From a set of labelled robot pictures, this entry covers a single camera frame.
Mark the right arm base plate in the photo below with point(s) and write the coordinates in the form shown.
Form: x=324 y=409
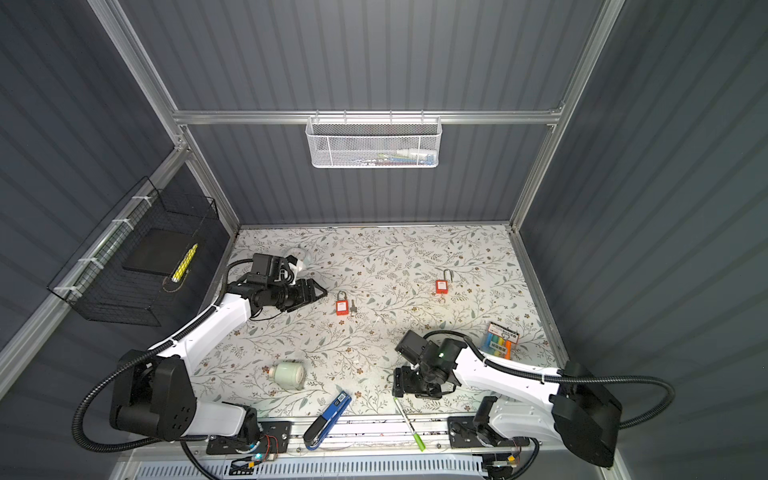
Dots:
x=463 y=433

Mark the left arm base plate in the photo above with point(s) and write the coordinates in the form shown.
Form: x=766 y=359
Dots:
x=273 y=439

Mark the black box in basket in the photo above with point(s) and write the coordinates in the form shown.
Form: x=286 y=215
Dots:
x=158 y=252

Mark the yellow green tool in basket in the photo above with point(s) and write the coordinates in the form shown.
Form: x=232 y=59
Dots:
x=181 y=270

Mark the red padlock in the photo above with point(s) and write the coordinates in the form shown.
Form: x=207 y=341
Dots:
x=442 y=284
x=342 y=305

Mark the colourful marker pack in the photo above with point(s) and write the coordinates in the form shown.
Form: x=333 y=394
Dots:
x=500 y=341

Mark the black wire basket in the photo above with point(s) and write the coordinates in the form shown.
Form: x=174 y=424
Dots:
x=96 y=286

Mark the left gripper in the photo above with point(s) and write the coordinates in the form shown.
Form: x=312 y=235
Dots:
x=311 y=297

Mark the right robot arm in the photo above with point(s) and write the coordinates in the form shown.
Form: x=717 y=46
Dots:
x=568 y=405

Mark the blue black utility knife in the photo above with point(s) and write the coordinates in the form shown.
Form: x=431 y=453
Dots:
x=315 y=434

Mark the white wire basket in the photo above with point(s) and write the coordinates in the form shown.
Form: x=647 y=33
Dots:
x=369 y=145

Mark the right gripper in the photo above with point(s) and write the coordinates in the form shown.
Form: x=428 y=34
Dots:
x=400 y=383

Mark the pale green jar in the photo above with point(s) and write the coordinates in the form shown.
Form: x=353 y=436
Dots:
x=289 y=375

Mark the white round timer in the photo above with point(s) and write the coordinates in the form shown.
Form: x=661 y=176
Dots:
x=300 y=254

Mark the green handled screwdriver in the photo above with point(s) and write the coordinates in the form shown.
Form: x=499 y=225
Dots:
x=419 y=442

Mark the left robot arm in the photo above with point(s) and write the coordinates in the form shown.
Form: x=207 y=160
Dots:
x=152 y=393

